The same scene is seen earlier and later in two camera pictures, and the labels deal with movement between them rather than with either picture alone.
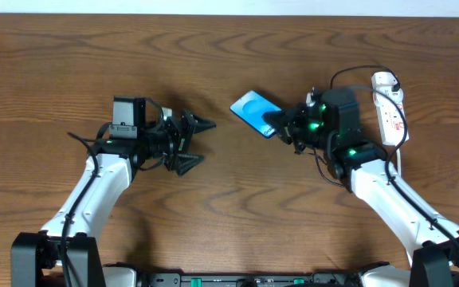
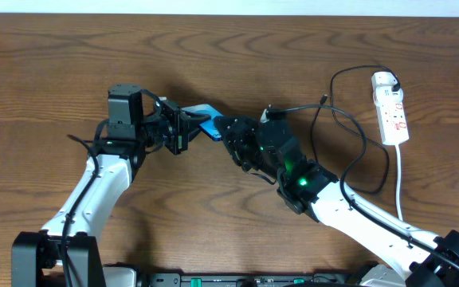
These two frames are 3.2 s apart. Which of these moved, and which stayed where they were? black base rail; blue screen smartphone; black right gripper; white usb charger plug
Moved: blue screen smartphone; black right gripper
Stayed: white usb charger plug; black base rail
